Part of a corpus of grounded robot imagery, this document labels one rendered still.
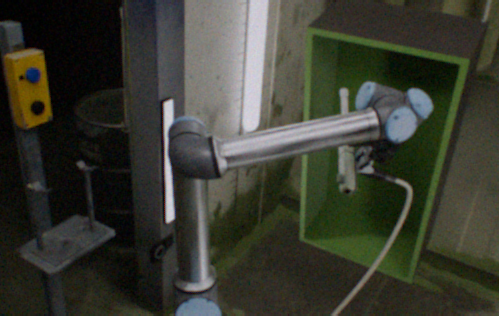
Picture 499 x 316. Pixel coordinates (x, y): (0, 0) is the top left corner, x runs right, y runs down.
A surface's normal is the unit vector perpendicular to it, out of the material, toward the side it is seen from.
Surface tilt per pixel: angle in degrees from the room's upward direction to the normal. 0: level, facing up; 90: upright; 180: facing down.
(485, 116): 57
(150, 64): 90
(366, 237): 11
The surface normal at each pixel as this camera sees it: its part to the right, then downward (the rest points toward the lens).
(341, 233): -0.04, -0.78
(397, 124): 0.22, 0.46
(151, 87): -0.53, 0.38
